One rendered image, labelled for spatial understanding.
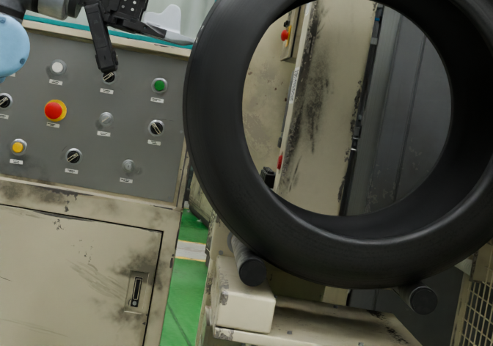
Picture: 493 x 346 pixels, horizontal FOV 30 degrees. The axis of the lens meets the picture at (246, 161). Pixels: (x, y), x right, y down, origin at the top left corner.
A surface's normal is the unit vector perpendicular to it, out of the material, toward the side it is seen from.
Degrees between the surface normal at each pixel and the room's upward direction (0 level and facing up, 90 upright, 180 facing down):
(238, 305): 90
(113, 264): 90
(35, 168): 90
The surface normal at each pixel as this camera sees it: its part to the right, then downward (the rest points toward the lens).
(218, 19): -0.61, -0.32
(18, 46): 0.45, 0.18
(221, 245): 0.05, 0.06
